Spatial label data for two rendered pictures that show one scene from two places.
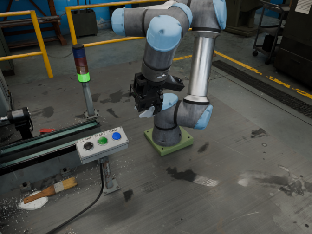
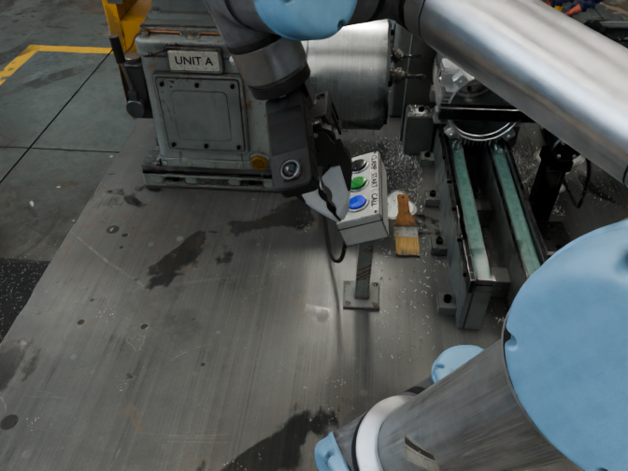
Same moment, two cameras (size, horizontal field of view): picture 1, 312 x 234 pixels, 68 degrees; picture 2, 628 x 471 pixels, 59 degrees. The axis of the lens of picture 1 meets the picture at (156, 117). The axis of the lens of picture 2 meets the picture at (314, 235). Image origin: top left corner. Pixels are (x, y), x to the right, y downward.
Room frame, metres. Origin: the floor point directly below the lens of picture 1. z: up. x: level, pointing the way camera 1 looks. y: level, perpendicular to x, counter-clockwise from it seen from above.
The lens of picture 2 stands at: (0.94, -0.46, 1.61)
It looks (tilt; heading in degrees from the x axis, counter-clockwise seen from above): 42 degrees down; 124
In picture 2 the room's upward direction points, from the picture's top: straight up
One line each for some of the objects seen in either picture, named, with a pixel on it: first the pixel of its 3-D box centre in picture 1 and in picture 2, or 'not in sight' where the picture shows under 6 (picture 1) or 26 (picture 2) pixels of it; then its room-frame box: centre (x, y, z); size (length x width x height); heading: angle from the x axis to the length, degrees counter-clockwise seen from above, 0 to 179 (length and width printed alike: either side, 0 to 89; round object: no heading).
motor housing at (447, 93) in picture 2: not in sight; (478, 87); (0.61, 0.71, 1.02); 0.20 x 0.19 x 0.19; 120
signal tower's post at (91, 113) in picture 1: (85, 83); not in sight; (1.14, 0.39, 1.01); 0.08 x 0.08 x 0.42; 30
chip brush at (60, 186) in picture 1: (51, 190); (405, 223); (0.60, 0.43, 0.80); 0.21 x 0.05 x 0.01; 120
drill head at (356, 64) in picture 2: not in sight; (321, 71); (0.30, 0.53, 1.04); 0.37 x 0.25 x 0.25; 30
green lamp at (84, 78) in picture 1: (83, 76); not in sight; (1.14, 0.39, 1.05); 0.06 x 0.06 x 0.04
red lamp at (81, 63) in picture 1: (80, 60); not in sight; (1.14, 0.39, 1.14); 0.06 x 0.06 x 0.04
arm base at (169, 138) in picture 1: (166, 128); not in sight; (0.90, -0.05, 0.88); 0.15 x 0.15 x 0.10
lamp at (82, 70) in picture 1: (82, 68); not in sight; (1.14, 0.39, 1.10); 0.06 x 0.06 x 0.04
